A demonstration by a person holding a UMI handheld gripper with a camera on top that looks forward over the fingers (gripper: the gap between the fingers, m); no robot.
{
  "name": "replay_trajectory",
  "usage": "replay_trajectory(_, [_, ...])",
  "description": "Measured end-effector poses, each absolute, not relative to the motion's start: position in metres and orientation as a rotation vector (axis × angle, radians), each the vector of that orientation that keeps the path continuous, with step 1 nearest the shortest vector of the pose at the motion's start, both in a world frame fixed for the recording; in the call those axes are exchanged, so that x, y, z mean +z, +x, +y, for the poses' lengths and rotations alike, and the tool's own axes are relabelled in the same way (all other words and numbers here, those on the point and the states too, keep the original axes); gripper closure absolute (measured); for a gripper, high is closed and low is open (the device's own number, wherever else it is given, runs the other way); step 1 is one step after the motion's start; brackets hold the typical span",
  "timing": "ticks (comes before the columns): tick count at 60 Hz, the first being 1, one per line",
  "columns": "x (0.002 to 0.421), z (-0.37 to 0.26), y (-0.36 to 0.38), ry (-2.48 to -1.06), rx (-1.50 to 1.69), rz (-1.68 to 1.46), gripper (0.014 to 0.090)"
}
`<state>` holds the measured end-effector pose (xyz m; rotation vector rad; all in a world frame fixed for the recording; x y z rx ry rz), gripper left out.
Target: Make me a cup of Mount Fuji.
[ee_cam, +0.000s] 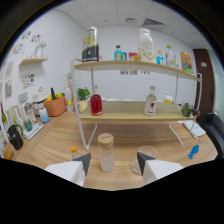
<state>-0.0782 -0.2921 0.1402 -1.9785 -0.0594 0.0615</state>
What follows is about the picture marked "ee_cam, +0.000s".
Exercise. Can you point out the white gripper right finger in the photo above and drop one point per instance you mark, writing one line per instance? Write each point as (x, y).
(158, 168)

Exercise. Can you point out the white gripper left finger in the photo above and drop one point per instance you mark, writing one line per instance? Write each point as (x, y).
(68, 170)

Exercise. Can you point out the small clear bottle orange cap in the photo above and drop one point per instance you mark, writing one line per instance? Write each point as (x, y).
(76, 154)

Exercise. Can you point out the blue liquid bottle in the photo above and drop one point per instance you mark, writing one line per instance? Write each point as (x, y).
(193, 151)

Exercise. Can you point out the white milk bottle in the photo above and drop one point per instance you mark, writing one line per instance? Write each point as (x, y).
(146, 46)

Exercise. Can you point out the green cup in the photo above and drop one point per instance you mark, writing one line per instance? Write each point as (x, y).
(28, 125)

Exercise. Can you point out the clear glass with ice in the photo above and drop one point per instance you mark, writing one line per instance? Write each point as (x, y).
(146, 150)

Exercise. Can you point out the white kitchen scale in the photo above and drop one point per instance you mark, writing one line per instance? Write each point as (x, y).
(35, 131)

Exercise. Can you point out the white pouch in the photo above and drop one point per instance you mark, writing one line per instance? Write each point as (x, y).
(195, 129)

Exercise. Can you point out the pale blue bottle white cap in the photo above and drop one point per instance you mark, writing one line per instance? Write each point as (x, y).
(44, 116)

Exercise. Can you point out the black kettle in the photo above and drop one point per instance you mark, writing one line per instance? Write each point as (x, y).
(15, 139)

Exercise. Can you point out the two-tier wooden shelf rack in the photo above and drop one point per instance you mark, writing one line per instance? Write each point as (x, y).
(130, 111)

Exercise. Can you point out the clear bottle red label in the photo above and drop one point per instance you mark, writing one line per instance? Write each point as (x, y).
(150, 105)

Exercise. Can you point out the orange basket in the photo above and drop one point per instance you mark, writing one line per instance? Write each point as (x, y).
(55, 107)

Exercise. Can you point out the glass of green limes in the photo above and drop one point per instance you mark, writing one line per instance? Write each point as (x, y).
(186, 110)

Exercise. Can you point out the dark muddler wooden end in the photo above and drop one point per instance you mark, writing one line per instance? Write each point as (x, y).
(195, 112)

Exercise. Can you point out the black armchair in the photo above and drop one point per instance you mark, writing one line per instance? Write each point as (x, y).
(216, 133)

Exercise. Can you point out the red liquid bottle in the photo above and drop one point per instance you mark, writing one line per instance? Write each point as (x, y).
(96, 105)

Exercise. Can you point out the dark green toy vegetable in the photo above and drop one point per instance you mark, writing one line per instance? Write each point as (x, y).
(53, 93)

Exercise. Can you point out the white countertop appliance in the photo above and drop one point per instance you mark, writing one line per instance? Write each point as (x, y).
(40, 95)

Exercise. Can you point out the brown door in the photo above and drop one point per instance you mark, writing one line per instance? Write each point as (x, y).
(205, 86)

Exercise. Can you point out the yellow snack bag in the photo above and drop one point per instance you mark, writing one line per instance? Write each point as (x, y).
(186, 63)

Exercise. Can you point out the small light blue bottle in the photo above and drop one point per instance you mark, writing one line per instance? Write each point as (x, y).
(160, 59)

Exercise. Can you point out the clear bottle green cap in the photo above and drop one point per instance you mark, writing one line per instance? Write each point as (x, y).
(170, 58)

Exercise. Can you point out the small pink bottle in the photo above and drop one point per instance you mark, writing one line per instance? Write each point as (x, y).
(100, 58)

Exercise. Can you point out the teal bottle dark cap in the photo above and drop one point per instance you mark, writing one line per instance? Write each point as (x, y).
(118, 54)

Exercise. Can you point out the white figurine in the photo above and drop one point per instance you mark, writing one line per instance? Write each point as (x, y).
(40, 49)

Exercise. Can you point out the large black yellow can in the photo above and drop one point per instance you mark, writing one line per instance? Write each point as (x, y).
(90, 46)

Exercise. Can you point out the ceiling air vent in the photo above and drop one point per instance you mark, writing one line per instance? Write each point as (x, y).
(153, 22)

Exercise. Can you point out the ceiling light fixture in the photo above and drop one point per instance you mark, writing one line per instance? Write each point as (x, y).
(130, 20)

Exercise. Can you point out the wooden wall shelf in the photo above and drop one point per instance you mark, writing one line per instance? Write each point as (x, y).
(33, 61)

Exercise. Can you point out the red wall poster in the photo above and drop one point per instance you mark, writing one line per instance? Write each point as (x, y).
(132, 56)

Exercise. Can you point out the blue wall poster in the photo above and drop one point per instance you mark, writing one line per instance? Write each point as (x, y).
(124, 56)

